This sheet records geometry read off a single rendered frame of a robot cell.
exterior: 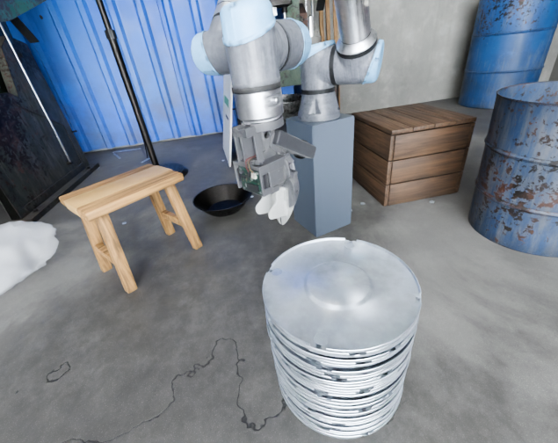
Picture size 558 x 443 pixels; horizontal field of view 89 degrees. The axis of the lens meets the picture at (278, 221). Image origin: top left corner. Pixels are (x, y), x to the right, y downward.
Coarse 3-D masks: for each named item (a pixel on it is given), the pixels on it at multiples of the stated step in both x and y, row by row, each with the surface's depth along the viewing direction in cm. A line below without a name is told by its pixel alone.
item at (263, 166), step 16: (240, 128) 45; (256, 128) 44; (272, 128) 45; (240, 144) 47; (256, 144) 45; (272, 144) 48; (240, 160) 48; (256, 160) 47; (272, 160) 47; (288, 160) 49; (256, 176) 47; (272, 176) 48; (288, 176) 51; (256, 192) 49; (272, 192) 49
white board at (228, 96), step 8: (224, 80) 209; (224, 88) 212; (224, 96) 213; (232, 96) 178; (224, 104) 216; (224, 112) 218; (224, 120) 221; (224, 128) 223; (224, 136) 225; (224, 144) 228
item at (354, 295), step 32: (288, 256) 63; (320, 256) 62; (352, 256) 61; (384, 256) 60; (288, 288) 55; (320, 288) 53; (352, 288) 52; (384, 288) 52; (416, 288) 52; (288, 320) 49; (320, 320) 48; (352, 320) 47; (384, 320) 47; (416, 320) 46; (352, 352) 42
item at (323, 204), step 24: (288, 120) 106; (336, 120) 97; (312, 144) 97; (336, 144) 102; (312, 168) 102; (336, 168) 106; (312, 192) 108; (336, 192) 112; (312, 216) 115; (336, 216) 118
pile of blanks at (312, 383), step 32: (288, 352) 48; (320, 352) 44; (384, 352) 44; (288, 384) 57; (320, 384) 49; (352, 384) 47; (384, 384) 49; (320, 416) 55; (352, 416) 53; (384, 416) 56
